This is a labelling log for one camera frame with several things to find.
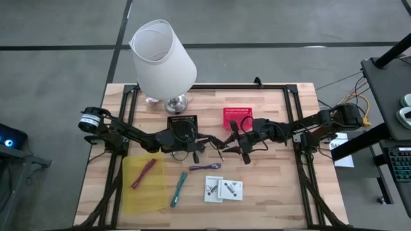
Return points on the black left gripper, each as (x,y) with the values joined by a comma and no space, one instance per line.
(180,144)

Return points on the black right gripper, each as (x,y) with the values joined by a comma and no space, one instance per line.
(253,134)

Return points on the white card reader box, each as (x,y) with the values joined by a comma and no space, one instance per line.
(211,189)
(230,190)

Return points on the teal marker pen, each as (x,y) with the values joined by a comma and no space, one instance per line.
(178,190)

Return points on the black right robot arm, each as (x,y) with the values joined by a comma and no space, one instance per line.
(321,120)

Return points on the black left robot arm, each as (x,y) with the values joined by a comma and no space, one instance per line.
(135,134)

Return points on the yellow translucent plastic bin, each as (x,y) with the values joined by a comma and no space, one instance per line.
(144,199)

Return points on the red plastic slotted basket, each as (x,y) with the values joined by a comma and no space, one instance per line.
(237,113)

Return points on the black plastic slotted basket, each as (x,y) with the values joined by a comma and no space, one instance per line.
(171,119)

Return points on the pink crumpled plastic wrap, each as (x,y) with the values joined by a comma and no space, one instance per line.
(152,99)

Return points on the white shade silver table lamp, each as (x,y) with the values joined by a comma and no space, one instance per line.
(160,64)

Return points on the white printed paper sheet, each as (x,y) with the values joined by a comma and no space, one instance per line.
(345,162)

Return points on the dark grey side desk top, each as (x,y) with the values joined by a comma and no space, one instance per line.
(385,96)

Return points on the black backlit keyboard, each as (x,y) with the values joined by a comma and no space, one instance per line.
(401,165)

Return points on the large white grey device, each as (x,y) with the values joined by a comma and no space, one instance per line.
(405,118)

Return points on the small white grey device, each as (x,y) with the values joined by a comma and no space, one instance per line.
(407,100)

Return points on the black diagonal pole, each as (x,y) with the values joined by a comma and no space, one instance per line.
(393,51)

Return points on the dark metal cart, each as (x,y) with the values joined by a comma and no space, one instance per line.
(19,160)

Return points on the black computer with blue light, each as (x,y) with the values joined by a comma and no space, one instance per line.
(11,136)

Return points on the black aluminium table frame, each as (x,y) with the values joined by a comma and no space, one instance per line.
(224,86)

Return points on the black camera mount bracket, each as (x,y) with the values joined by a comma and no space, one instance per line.
(257,82)

